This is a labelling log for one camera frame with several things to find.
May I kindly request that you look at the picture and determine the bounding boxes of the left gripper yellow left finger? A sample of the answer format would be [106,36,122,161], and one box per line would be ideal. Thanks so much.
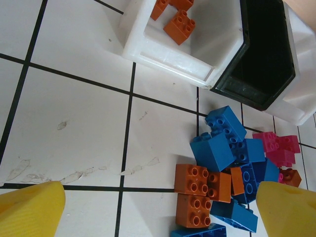
[0,180,66,237]

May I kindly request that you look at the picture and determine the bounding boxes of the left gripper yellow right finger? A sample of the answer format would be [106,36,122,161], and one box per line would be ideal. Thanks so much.
[256,181,316,237]

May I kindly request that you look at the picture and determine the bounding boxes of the long blue lego brick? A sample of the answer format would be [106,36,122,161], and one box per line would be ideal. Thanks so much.
[170,223,227,237]
[204,105,247,144]

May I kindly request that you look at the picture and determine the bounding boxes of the orange lego brick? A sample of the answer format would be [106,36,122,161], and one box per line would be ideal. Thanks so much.
[175,194,212,228]
[150,0,171,21]
[167,0,195,13]
[207,172,233,203]
[278,169,302,190]
[231,167,244,196]
[162,9,197,46]
[174,163,210,197]

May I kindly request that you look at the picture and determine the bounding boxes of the white plastic bin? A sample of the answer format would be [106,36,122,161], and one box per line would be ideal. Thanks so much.
[118,0,244,87]
[266,0,316,127]

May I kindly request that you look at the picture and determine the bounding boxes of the black plastic bin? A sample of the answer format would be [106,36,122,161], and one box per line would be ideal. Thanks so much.
[209,0,297,112]

